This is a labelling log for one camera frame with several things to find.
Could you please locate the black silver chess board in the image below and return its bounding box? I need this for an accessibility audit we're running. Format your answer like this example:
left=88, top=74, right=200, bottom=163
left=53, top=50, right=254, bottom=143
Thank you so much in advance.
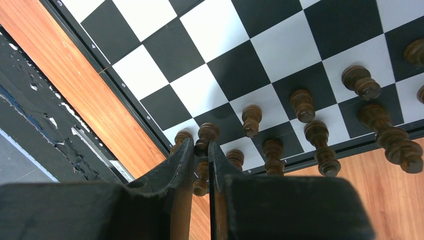
left=51, top=0, right=424, bottom=174

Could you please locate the dark pawn being placed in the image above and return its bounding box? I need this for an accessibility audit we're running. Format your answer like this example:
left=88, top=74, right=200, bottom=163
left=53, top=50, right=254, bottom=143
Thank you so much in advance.
left=194, top=122, right=220, bottom=158

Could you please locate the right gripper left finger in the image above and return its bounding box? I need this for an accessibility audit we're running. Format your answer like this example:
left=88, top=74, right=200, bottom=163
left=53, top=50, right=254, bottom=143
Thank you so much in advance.
left=0, top=138, right=194, bottom=240

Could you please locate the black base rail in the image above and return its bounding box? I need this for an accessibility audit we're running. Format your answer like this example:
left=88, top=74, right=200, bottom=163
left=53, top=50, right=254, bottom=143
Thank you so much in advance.
left=0, top=28, right=133, bottom=184

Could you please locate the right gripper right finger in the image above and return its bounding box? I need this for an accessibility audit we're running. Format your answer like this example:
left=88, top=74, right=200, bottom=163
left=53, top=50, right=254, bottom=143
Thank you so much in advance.
left=208, top=141, right=376, bottom=240

